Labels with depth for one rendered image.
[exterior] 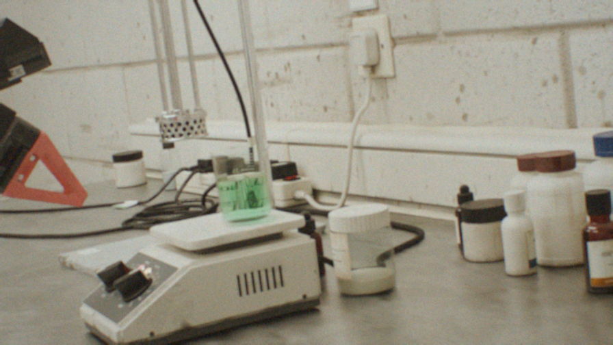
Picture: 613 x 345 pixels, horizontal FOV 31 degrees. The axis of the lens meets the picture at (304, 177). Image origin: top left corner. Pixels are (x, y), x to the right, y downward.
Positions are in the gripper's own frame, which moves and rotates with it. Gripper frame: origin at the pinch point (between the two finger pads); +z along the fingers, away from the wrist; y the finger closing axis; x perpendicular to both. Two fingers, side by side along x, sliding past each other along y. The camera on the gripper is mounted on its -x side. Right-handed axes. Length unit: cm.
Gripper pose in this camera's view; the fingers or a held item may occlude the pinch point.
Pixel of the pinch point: (73, 195)
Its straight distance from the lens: 106.6
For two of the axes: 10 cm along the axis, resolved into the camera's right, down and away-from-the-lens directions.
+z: 7.6, 5.0, 4.2
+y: -4.5, -0.6, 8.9
